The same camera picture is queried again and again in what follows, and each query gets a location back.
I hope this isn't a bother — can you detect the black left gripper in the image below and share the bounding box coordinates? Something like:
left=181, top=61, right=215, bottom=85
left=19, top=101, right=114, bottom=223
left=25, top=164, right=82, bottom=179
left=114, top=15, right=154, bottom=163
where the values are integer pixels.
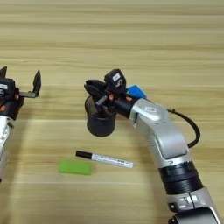
left=0, top=66, right=42, bottom=121

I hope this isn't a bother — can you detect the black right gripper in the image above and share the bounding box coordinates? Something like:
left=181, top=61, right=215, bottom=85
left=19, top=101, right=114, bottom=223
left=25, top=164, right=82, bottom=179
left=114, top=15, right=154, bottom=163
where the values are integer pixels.
left=84, top=79, right=141, bottom=119

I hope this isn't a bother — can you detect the black mesh pen cup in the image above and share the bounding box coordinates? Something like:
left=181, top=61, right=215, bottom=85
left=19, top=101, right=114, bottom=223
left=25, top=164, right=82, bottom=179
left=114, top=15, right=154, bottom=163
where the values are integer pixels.
left=84, top=94, right=117, bottom=138

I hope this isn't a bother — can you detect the colourful puzzle cube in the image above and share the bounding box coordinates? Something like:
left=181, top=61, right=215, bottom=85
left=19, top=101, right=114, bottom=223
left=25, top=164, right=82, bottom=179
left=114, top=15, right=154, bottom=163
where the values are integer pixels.
left=125, top=84, right=148, bottom=99

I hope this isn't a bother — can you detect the white marker with black cap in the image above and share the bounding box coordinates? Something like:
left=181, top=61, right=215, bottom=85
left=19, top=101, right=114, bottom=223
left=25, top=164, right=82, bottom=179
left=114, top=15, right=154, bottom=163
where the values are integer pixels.
left=75, top=150, right=134, bottom=169

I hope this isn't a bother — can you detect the green eraser block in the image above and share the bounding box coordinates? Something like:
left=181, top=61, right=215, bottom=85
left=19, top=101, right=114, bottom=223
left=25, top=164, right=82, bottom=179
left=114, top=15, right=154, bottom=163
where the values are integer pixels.
left=57, top=160, right=93, bottom=176

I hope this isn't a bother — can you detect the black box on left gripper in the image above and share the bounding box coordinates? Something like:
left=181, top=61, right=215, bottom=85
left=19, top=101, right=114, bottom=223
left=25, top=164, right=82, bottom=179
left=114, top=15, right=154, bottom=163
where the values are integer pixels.
left=0, top=78, right=16, bottom=99

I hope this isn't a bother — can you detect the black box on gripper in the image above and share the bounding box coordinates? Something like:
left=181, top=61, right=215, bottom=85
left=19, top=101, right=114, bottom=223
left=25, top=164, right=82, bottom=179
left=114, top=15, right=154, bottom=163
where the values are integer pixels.
left=104, top=68, right=127, bottom=95
left=0, top=78, right=16, bottom=99

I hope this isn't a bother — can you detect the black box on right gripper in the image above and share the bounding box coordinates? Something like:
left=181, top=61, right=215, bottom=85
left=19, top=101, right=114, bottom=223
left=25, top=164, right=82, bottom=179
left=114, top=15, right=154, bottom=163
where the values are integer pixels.
left=104, top=68, right=127, bottom=95

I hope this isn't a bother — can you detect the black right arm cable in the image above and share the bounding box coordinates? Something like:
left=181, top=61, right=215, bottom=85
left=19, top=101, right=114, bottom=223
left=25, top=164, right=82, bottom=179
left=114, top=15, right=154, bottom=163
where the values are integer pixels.
left=167, top=108, right=201, bottom=149

